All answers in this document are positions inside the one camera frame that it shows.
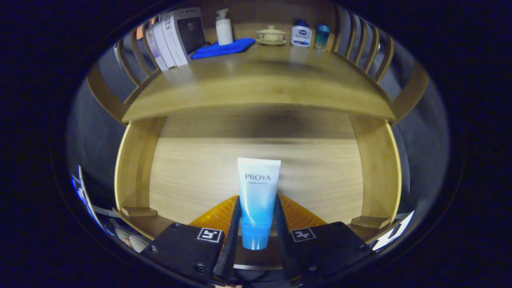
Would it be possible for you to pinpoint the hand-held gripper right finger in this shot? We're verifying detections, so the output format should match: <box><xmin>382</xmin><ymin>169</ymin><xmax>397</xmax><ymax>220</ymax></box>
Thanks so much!
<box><xmin>274</xmin><ymin>194</ymin><xmax>374</xmax><ymax>285</ymax></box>

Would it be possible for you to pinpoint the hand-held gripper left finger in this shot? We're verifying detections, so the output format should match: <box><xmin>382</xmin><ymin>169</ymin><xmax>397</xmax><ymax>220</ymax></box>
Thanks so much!
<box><xmin>140</xmin><ymin>195</ymin><xmax>242</xmax><ymax>285</ymax></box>

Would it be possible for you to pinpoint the white blue cosmetic tube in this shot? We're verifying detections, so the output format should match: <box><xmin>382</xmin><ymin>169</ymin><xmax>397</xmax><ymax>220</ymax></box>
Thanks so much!
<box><xmin>237</xmin><ymin>157</ymin><xmax>281</xmax><ymax>250</ymax></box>

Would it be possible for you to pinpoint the wooden drawer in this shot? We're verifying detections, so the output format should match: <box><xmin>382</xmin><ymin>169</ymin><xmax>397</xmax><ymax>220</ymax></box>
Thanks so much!
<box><xmin>114</xmin><ymin>116</ymin><xmax>402</xmax><ymax>244</ymax></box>

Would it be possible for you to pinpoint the wooden countertop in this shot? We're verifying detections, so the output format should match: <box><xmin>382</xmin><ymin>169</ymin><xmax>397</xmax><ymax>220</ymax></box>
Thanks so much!
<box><xmin>122</xmin><ymin>24</ymin><xmax>396</xmax><ymax>122</ymax></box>

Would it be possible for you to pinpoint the blue folded cloth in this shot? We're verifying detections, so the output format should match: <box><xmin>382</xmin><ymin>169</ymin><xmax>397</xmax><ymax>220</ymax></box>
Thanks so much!
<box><xmin>191</xmin><ymin>38</ymin><xmax>256</xmax><ymax>60</ymax></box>

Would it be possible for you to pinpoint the thin purple white book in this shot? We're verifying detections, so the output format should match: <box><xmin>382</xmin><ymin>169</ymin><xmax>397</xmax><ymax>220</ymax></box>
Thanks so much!
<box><xmin>145</xmin><ymin>27</ymin><xmax>169</xmax><ymax>72</ymax></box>

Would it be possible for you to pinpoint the beige lidded ceramic teacup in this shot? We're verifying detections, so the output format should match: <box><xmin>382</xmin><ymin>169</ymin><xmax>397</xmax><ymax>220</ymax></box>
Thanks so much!
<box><xmin>256</xmin><ymin>26</ymin><xmax>287</xmax><ymax>46</ymax></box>

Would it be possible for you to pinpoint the white lotion bottle blue cap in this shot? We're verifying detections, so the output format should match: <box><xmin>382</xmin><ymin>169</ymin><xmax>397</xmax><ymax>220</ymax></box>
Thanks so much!
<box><xmin>290</xmin><ymin>20</ymin><xmax>313</xmax><ymax>48</ymax></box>

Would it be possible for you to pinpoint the teal slim bottle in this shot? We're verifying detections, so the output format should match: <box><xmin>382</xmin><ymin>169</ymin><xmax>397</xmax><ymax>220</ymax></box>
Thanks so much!
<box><xmin>314</xmin><ymin>24</ymin><xmax>331</xmax><ymax>50</ymax></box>

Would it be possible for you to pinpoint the thick grey white book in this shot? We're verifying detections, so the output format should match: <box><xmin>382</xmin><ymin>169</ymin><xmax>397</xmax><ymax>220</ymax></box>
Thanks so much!
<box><xmin>160</xmin><ymin>7</ymin><xmax>207</xmax><ymax>66</ymax></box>

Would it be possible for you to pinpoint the white pump bottle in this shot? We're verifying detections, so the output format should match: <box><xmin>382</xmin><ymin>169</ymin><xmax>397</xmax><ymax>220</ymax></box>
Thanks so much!
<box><xmin>215</xmin><ymin>9</ymin><xmax>234</xmax><ymax>46</ymax></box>

